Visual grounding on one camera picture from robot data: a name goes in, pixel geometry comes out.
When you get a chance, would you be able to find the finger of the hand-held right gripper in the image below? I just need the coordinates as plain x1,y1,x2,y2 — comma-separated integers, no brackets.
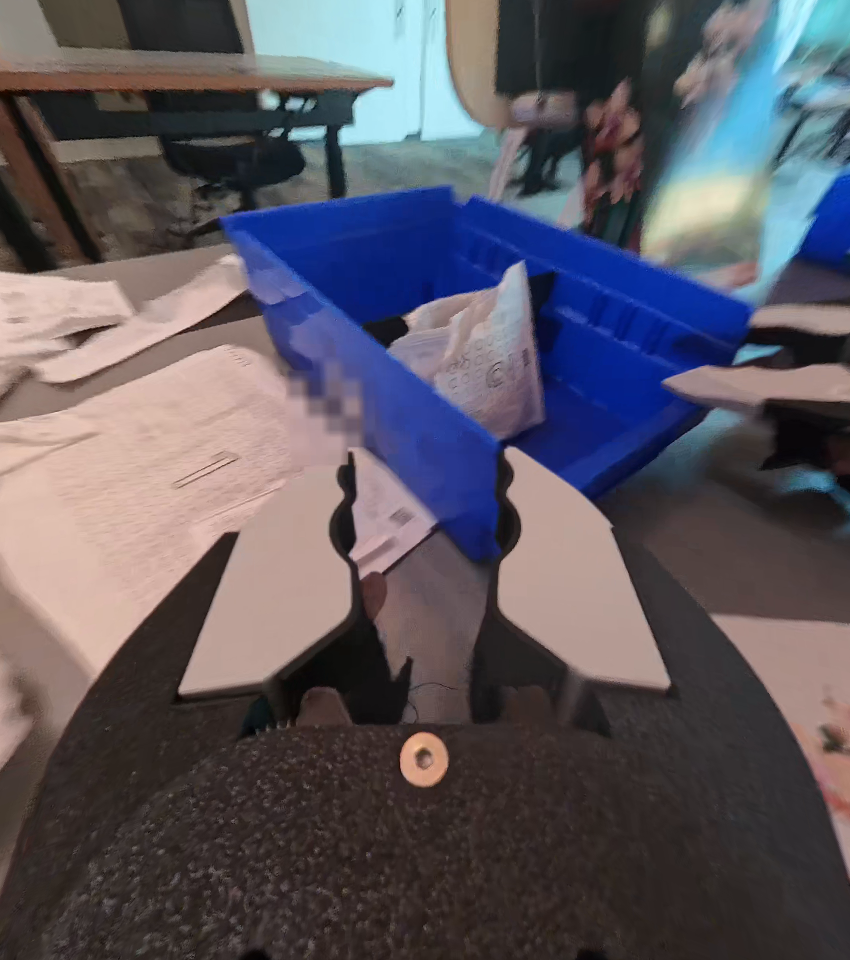
749,303,850,339
662,364,850,411

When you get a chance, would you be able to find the crumpled white paper sheet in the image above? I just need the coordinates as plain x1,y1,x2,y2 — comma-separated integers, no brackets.
0,264,135,432

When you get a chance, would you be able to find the black office chair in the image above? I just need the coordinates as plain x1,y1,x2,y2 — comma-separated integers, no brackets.
116,0,307,215

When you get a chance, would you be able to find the round wooden table top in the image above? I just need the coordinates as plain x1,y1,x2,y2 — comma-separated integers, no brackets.
444,0,519,130

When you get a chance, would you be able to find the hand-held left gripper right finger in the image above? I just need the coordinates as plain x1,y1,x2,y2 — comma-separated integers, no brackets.
485,446,673,723

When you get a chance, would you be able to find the long white paper strip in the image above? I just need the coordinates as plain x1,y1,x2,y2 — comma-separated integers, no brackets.
33,253,251,385

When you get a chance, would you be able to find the brown wooden table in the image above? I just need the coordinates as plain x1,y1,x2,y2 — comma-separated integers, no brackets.
0,43,396,265

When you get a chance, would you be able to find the large printed paper sheet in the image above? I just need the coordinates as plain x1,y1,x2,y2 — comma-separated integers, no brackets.
0,344,354,676

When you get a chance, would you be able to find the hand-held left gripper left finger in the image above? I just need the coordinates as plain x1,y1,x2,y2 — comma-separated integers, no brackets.
179,450,367,703

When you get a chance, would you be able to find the white printed packet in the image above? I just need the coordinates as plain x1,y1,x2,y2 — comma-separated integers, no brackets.
386,260,547,443

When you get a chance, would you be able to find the grey desk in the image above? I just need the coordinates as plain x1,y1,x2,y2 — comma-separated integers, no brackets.
0,243,850,960

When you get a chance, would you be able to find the floral printed paper sheet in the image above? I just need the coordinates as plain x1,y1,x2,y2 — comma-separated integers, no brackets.
708,613,850,960

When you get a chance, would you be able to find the small white paper slip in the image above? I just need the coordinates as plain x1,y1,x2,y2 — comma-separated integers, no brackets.
348,448,438,577

